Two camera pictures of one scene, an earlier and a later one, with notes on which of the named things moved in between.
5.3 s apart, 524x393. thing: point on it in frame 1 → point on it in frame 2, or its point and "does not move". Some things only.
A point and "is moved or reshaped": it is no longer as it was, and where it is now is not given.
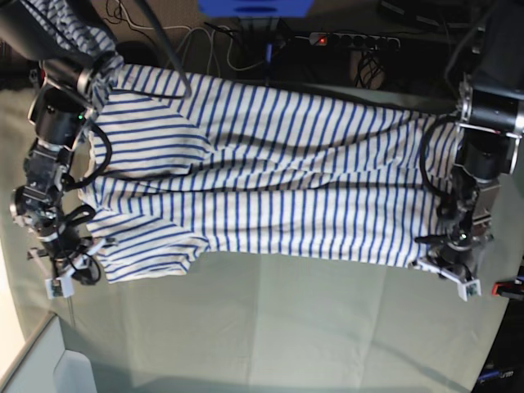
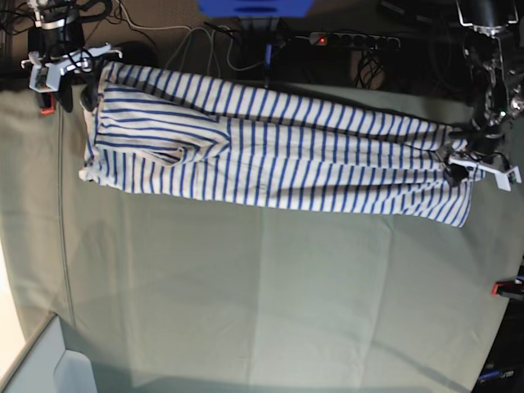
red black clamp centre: (268, 58) does not move
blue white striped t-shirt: (182, 167) is moved or reshaped
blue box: (256, 8) does not move
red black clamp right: (508, 289) does not move
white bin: (47, 366) does not move
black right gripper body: (460, 255) → (481, 146)
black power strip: (352, 39) does not move
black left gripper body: (70, 247) → (47, 43)
